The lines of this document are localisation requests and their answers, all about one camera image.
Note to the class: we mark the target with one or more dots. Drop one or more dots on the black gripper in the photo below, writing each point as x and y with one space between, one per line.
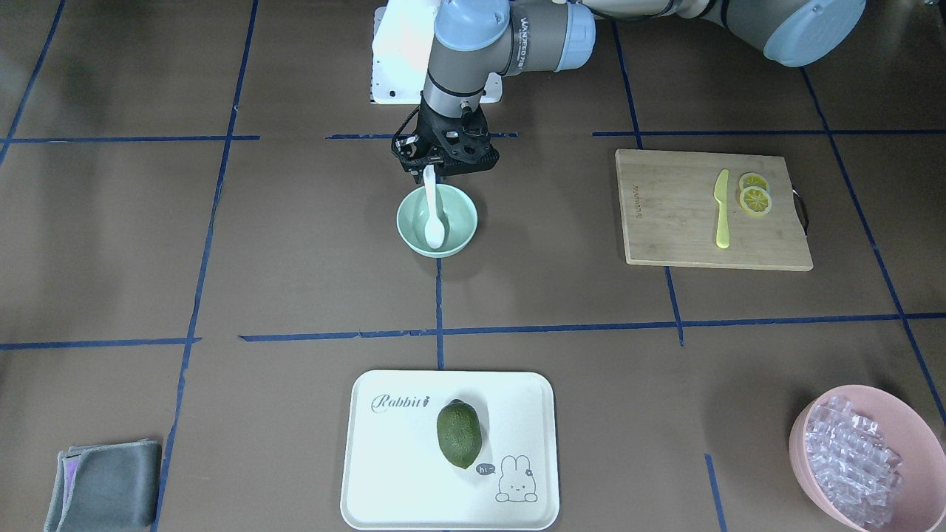
411 157

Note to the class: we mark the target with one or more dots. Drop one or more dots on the white plastic spoon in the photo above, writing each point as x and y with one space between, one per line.
434 230

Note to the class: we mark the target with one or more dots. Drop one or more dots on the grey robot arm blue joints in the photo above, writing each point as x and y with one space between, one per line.
474 39

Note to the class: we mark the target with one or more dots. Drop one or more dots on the pink bowl of ice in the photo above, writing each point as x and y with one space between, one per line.
869 461

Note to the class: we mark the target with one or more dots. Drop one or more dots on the wooden cutting board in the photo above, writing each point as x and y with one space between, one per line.
668 213

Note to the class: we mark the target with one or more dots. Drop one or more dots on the yellow plastic knife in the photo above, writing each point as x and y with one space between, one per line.
720 189

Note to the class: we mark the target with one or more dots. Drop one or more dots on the green avocado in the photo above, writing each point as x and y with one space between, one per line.
459 434

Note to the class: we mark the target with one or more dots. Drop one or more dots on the lemon slice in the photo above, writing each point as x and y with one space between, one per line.
755 200
749 179

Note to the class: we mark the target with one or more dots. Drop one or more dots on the cream rabbit tray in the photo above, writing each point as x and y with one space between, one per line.
396 478

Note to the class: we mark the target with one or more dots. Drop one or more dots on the grey folded cloth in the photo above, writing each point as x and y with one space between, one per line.
106 487

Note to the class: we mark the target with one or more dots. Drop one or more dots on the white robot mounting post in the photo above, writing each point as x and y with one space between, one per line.
404 32

